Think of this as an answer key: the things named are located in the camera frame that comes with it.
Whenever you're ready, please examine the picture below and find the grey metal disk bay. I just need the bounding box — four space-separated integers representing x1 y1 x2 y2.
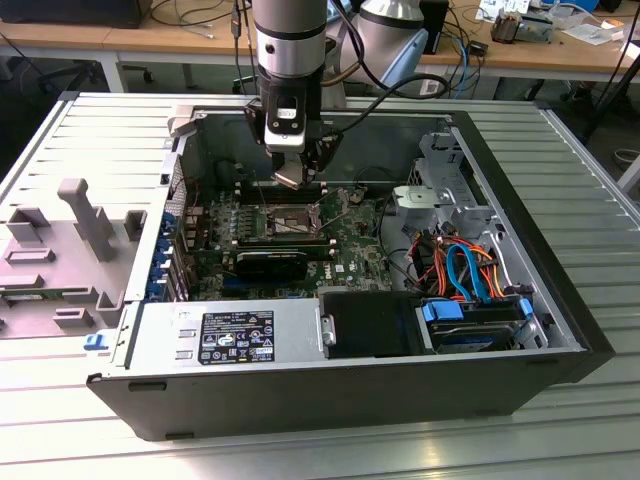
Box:
391 183 457 229

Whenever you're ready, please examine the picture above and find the CPU socket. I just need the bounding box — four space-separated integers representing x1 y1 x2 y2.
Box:
259 200 326 240

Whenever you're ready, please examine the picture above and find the grey parts rack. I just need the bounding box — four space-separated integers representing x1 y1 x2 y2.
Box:
0 177 150 341

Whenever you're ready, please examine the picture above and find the orange power wire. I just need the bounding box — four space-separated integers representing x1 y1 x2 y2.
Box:
467 241 507 299
409 234 449 299

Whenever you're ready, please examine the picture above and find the blue expansion slot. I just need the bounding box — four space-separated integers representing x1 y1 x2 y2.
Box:
222 279 266 297

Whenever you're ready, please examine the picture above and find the metal socket cover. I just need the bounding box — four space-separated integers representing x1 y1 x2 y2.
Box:
310 185 354 237

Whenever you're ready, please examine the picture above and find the black RAM slot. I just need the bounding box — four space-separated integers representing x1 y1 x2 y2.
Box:
233 180 329 188
233 184 329 192
233 192 329 200
233 188 329 196

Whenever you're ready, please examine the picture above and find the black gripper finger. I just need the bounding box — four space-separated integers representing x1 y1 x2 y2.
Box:
243 98 266 146
299 130 346 189

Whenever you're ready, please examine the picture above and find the finned metal cooler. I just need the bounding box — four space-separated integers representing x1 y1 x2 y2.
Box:
491 10 522 45

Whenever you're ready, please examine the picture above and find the silver drive cage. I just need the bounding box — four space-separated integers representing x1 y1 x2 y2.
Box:
407 130 496 211

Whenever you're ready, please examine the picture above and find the blue plastic clip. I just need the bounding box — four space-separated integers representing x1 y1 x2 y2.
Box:
82 331 113 355

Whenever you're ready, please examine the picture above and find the white power strip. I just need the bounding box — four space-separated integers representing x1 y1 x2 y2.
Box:
418 73 442 100

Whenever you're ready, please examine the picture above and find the black tripod leg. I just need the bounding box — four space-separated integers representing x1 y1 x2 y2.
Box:
582 47 640 144

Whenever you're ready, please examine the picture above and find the blue data wire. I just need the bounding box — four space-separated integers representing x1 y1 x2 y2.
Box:
446 241 494 305

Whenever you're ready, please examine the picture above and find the green motherboard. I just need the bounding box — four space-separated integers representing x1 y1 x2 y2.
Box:
182 180 404 302

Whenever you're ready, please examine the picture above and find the wooden desk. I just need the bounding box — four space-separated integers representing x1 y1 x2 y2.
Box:
0 0 640 84

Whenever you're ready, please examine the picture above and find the grey metal box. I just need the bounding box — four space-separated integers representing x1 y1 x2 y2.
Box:
519 12 556 45

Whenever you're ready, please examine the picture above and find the black office chair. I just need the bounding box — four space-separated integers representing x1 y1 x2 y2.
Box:
29 58 154 99

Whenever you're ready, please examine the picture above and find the black camera cable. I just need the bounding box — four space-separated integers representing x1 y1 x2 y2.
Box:
324 73 451 141

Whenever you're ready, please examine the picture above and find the thin black wire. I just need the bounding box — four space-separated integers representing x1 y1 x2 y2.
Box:
375 197 421 294
354 166 404 190

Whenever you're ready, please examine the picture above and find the silver latch bracket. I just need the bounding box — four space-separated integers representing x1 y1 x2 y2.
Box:
319 313 338 347

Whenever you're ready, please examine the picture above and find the black PC case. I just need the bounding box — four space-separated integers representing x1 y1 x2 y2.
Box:
85 102 617 442

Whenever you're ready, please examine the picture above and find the black equipment box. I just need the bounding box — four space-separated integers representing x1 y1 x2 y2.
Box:
0 0 147 30

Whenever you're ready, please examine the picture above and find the silver CPU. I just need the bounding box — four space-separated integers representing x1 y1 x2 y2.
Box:
273 167 307 191

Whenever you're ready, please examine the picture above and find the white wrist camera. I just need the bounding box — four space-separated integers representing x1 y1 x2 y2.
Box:
263 92 307 154

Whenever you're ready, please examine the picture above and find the silver power supply unit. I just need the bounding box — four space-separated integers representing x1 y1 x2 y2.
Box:
112 298 326 370

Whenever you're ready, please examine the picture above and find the blue disk carrier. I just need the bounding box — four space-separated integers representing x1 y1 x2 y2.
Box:
421 297 535 351

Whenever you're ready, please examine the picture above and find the black graphics card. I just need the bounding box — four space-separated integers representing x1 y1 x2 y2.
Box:
233 248 310 282

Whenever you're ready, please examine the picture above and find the white paper sheet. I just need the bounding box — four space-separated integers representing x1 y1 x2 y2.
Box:
560 14 626 47

